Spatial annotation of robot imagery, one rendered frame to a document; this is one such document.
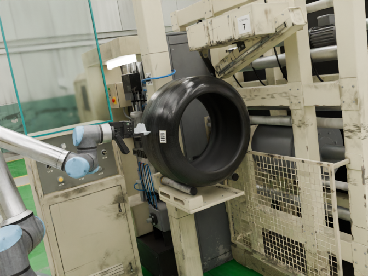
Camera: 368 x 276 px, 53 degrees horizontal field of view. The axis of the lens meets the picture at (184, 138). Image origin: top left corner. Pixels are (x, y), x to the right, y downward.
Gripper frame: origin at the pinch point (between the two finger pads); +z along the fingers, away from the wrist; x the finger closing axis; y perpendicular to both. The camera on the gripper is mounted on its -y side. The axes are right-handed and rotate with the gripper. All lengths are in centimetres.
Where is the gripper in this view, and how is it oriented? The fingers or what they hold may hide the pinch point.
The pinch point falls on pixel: (148, 133)
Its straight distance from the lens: 187.5
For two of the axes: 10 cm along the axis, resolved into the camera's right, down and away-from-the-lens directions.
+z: 8.6, -1.0, 5.0
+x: -5.1, -0.7, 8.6
